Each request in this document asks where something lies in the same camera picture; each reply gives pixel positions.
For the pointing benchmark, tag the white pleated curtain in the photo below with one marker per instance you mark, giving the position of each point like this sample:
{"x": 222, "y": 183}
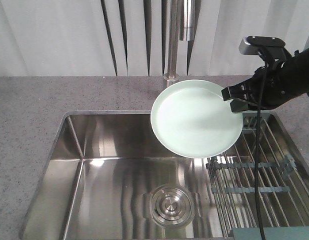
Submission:
{"x": 130, "y": 37}

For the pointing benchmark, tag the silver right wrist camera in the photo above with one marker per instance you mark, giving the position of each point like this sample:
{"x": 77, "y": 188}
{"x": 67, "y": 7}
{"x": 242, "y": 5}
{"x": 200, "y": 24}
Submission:
{"x": 250, "y": 45}

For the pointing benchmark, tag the grey roll-up drying rack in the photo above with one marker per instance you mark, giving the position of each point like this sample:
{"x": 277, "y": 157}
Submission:
{"x": 262, "y": 173}

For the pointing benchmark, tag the stainless steel sink basin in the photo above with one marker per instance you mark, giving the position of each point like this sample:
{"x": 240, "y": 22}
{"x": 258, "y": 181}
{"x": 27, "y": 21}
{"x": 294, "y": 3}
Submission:
{"x": 100, "y": 167}

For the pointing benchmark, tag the steel sink drain strainer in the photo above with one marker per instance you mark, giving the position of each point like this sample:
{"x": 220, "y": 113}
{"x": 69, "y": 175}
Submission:
{"x": 169, "y": 206}

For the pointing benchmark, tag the stainless steel faucet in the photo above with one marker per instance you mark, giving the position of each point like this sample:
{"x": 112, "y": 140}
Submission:
{"x": 181, "y": 28}

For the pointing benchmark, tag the light green round plate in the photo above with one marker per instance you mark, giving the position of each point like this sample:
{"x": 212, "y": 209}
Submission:
{"x": 191, "y": 119}

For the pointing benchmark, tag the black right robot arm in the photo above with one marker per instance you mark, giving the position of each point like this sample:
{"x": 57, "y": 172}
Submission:
{"x": 295, "y": 75}

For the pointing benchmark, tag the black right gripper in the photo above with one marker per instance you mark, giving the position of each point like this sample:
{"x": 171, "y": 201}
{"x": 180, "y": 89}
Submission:
{"x": 264, "y": 89}

